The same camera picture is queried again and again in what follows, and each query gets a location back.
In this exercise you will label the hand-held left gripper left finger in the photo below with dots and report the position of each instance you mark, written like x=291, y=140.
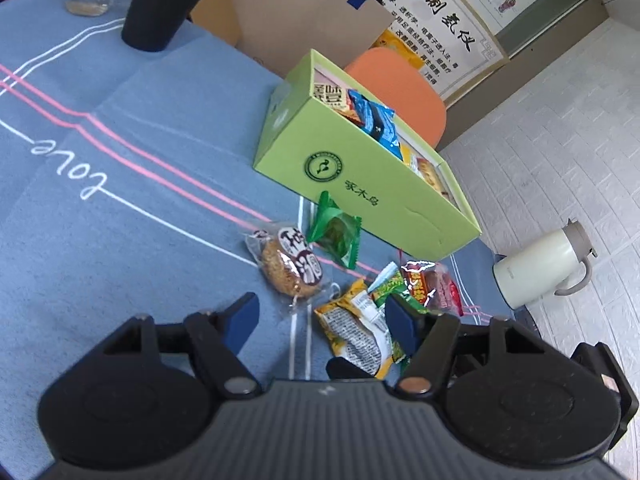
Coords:
x=245, y=317

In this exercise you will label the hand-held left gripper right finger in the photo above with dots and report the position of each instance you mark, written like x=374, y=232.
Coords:
x=402, y=322

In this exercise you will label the yellow snack packet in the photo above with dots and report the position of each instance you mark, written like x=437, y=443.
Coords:
x=350, y=330

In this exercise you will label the light green cardboard box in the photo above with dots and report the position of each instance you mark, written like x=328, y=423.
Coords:
x=380, y=180

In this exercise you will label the blue snack packet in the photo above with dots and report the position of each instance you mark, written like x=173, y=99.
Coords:
x=377, y=120

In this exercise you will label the beige black label snack packet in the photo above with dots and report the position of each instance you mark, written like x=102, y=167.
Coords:
x=332, y=92

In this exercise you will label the green striped snack packet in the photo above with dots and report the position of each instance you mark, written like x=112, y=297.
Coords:
x=387, y=287

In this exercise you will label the red clear snack packet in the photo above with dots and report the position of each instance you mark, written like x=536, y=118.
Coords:
x=435, y=285

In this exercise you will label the clear round cookie packet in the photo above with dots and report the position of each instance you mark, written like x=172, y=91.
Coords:
x=290, y=265

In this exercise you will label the white thermos jug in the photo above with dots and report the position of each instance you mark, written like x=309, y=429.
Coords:
x=530, y=270

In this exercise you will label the blue striped tablecloth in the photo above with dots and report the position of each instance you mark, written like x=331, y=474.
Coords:
x=100, y=240

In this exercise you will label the orange chair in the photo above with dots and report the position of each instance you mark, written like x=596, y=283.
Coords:
x=410, y=95

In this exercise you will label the printed poster board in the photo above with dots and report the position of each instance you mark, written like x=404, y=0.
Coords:
x=450, y=20

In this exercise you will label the folded cardboard piece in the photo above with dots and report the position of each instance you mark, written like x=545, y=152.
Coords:
x=215, y=10

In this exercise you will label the black coffee cup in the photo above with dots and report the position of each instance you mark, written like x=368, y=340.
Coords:
x=155, y=5

